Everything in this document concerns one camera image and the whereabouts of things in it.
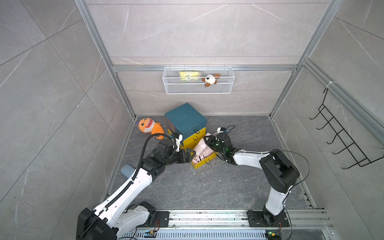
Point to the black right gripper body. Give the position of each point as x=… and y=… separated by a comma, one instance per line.
x=216, y=148

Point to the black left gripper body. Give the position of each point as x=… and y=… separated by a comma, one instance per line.
x=174, y=158

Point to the pink umbrella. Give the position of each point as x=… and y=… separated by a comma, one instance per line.
x=202, y=148
x=200, y=160

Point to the teal and yellow drawer box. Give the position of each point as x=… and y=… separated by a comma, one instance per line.
x=188, y=122

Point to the pink umbrella front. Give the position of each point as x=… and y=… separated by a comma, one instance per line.
x=200, y=160

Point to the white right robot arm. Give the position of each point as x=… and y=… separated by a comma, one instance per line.
x=278, y=169

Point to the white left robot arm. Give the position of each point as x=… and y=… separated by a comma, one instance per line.
x=114, y=216

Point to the orange shark plush toy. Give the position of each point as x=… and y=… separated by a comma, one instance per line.
x=148, y=125

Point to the light blue cup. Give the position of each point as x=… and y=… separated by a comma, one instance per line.
x=127, y=171

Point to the brown white plush dog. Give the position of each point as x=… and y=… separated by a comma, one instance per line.
x=211, y=80

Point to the yellow package in basket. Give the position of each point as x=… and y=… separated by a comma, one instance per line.
x=189, y=76

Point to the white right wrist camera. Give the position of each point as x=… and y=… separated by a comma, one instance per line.
x=222, y=130

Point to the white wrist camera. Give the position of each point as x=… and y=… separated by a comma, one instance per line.
x=222, y=130
x=177, y=139

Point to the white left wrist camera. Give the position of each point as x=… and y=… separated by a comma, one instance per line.
x=177, y=139

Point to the white wire wall basket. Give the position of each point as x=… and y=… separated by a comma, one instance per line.
x=174, y=86

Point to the metal base rail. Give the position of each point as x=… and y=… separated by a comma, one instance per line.
x=307, y=224

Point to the black wire wall hook rack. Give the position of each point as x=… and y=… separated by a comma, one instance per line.
x=341, y=135

